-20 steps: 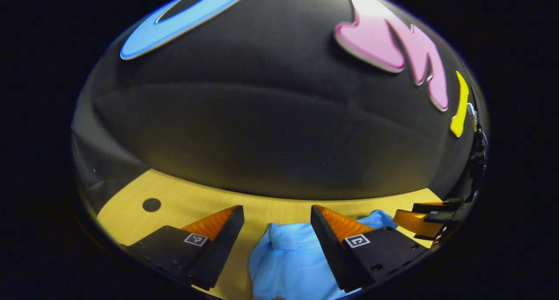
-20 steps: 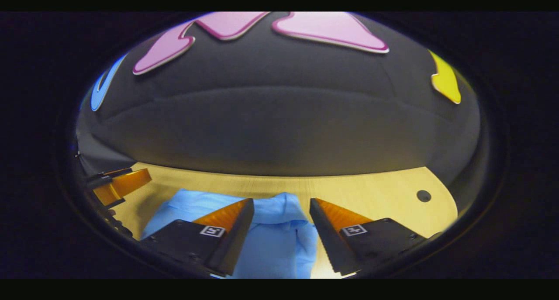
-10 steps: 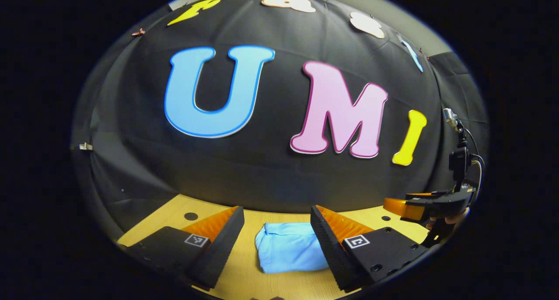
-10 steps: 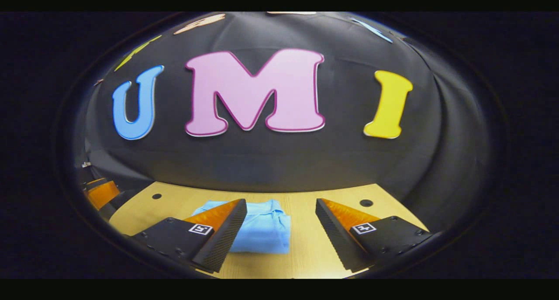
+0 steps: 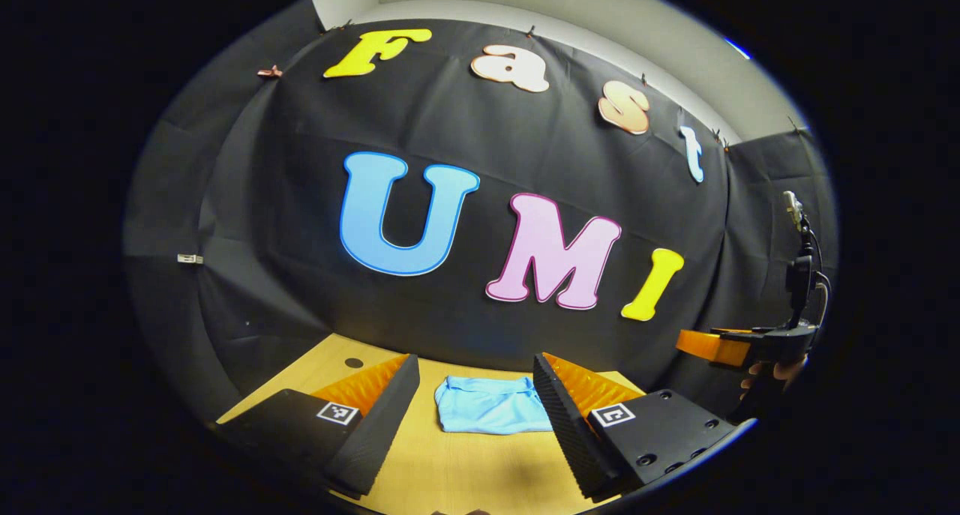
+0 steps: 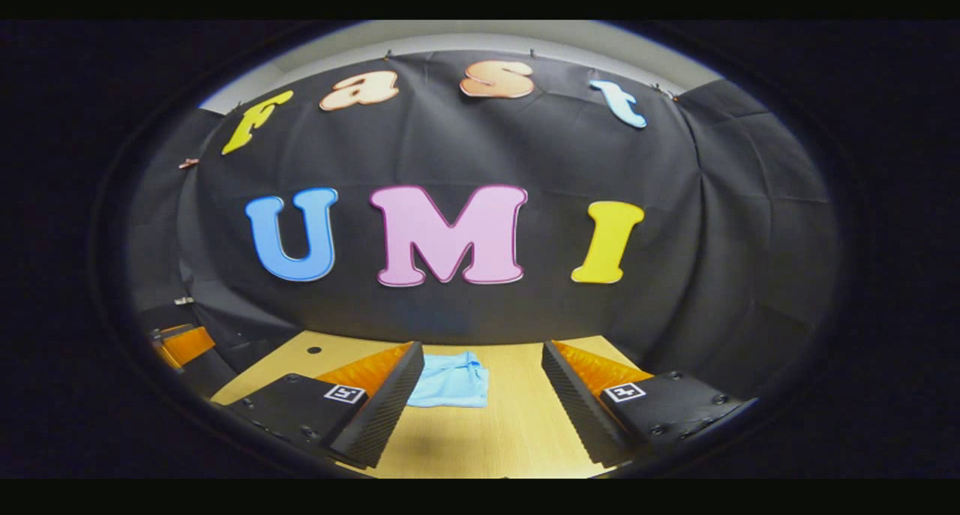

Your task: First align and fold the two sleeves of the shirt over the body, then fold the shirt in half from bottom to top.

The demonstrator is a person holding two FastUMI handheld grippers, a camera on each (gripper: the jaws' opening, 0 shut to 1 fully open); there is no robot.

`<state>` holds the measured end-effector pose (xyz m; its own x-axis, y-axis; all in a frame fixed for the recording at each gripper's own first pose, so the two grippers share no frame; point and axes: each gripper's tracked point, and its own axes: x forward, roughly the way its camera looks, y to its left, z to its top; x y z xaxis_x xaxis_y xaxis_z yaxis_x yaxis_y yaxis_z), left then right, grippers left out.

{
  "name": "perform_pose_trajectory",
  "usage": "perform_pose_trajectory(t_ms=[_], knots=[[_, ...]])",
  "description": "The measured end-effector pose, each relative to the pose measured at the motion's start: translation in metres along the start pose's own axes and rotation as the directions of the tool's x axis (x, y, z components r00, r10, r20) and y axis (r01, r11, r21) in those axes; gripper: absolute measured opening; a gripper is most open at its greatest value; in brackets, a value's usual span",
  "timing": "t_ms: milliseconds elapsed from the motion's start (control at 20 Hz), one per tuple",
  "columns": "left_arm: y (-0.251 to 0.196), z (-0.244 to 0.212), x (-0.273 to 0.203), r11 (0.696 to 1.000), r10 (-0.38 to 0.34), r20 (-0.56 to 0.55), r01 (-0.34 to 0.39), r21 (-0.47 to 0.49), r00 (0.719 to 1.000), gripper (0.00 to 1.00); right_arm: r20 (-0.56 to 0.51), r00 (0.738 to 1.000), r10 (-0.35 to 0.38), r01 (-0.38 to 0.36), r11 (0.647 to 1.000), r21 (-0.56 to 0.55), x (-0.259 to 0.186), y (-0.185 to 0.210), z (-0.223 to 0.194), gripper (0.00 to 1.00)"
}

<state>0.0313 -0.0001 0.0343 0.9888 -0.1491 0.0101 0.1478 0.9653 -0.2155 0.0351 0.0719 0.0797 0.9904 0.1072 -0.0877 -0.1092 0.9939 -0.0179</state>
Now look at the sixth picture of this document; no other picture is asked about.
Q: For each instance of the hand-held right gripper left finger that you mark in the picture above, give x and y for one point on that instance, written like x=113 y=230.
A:
x=382 y=414

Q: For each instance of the light blue T-shirt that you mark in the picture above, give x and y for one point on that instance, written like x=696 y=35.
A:
x=450 y=384

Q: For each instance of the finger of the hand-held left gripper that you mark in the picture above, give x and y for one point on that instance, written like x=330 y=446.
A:
x=191 y=344
x=165 y=356

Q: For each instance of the black backdrop cloth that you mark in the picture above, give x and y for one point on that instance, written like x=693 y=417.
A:
x=450 y=148

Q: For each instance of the copper spring clip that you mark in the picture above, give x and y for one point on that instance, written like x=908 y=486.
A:
x=187 y=163

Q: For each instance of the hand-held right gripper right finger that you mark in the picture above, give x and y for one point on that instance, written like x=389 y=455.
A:
x=574 y=410

